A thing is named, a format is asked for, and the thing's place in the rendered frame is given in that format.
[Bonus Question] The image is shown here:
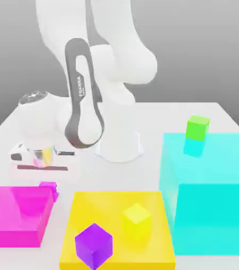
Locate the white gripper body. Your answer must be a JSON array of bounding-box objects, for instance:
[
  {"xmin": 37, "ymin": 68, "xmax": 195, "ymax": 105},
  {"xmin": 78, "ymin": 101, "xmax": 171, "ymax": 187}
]
[{"xmin": 8, "ymin": 161, "xmax": 79, "ymax": 182}]

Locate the small magenta cube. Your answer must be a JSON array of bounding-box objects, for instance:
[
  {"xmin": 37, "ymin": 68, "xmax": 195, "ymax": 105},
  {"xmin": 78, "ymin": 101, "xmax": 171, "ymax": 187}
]
[{"xmin": 39, "ymin": 181, "xmax": 60, "ymax": 203}]

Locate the small purple cube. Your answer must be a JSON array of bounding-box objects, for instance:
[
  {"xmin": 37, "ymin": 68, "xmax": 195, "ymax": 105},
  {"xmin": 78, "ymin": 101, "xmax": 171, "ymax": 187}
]
[{"xmin": 74, "ymin": 223, "xmax": 114, "ymax": 270}]

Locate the small yellow cube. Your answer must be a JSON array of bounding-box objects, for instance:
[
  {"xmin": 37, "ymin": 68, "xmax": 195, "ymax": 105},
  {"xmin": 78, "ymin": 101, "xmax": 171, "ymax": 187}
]
[{"xmin": 121, "ymin": 202, "xmax": 153, "ymax": 244}]

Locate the small green cube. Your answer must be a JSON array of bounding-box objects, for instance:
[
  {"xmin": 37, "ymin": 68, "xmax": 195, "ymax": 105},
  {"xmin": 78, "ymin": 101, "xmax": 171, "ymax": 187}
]
[{"xmin": 185, "ymin": 115, "xmax": 211, "ymax": 142}]

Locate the large magenta box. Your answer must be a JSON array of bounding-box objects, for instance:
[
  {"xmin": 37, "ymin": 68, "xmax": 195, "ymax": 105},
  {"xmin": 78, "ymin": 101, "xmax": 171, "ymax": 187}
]
[{"xmin": 0, "ymin": 186, "xmax": 56, "ymax": 248}]

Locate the large yellow box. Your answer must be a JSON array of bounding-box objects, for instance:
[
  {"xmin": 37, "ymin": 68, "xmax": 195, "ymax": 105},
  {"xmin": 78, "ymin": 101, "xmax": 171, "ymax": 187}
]
[{"xmin": 59, "ymin": 191, "xmax": 176, "ymax": 270}]

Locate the large cyan box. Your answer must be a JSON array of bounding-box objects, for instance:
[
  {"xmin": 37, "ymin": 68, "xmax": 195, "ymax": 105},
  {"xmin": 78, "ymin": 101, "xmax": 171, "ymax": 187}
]
[{"xmin": 158, "ymin": 132, "xmax": 239, "ymax": 256}]

